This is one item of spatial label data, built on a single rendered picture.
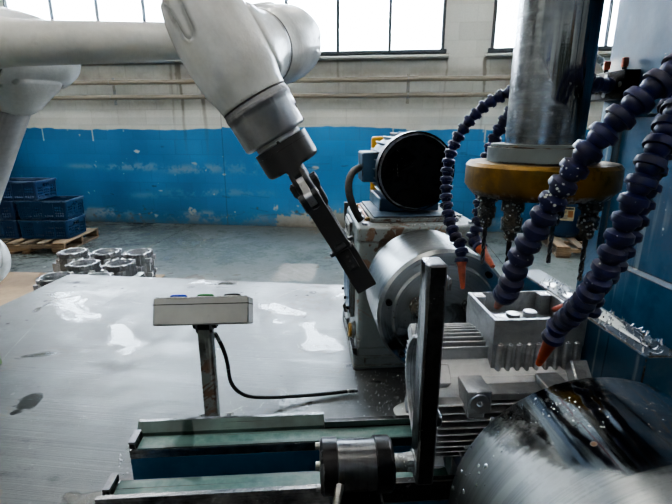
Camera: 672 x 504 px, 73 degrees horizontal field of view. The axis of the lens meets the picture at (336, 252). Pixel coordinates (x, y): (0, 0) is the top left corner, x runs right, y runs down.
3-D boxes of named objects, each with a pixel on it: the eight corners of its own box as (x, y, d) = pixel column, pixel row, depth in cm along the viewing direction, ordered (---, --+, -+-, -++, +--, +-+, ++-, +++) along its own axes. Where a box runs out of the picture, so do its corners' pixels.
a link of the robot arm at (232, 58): (265, 85, 51) (310, 69, 61) (183, -54, 47) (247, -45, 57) (203, 129, 56) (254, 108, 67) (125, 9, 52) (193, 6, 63)
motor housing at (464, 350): (517, 405, 77) (530, 301, 72) (583, 492, 59) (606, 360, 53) (401, 409, 76) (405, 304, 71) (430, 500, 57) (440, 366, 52)
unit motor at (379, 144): (416, 267, 144) (423, 130, 133) (448, 306, 112) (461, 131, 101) (336, 269, 142) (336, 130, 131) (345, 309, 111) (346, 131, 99)
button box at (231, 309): (253, 323, 89) (253, 296, 89) (248, 323, 82) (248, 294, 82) (164, 326, 88) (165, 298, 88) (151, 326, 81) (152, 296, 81)
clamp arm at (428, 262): (431, 465, 53) (445, 256, 46) (438, 485, 50) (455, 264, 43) (402, 467, 53) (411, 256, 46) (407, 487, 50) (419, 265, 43)
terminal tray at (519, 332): (540, 334, 69) (546, 289, 67) (581, 370, 58) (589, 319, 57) (463, 336, 68) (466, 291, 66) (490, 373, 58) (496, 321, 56)
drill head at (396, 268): (450, 307, 120) (457, 214, 113) (511, 383, 85) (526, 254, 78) (356, 310, 118) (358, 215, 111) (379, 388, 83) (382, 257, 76)
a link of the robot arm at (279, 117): (286, 85, 62) (309, 124, 63) (230, 120, 62) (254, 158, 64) (283, 78, 53) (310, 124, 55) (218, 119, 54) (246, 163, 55)
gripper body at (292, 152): (303, 125, 55) (341, 191, 57) (303, 125, 63) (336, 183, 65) (250, 157, 55) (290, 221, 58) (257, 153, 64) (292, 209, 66)
